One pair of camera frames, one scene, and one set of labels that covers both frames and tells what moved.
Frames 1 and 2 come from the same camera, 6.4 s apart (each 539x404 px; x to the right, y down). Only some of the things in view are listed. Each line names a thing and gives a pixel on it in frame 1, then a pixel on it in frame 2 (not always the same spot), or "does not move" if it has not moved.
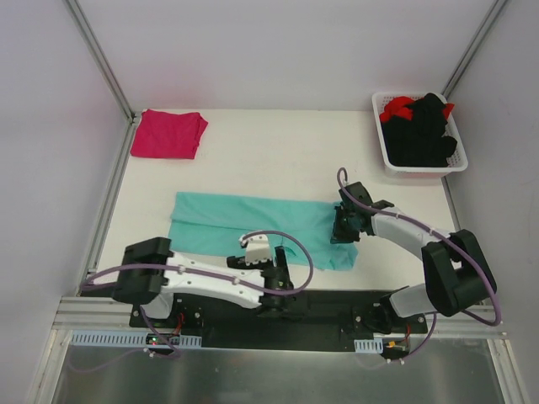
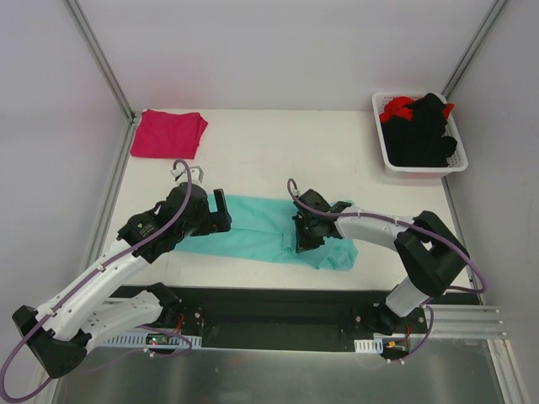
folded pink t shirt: (166, 135) does not move
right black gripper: (344, 223) → (303, 232)
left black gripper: (280, 269) → (217, 212)
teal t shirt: (218, 222) does not move
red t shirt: (396, 108) does not move
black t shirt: (419, 141) does not move
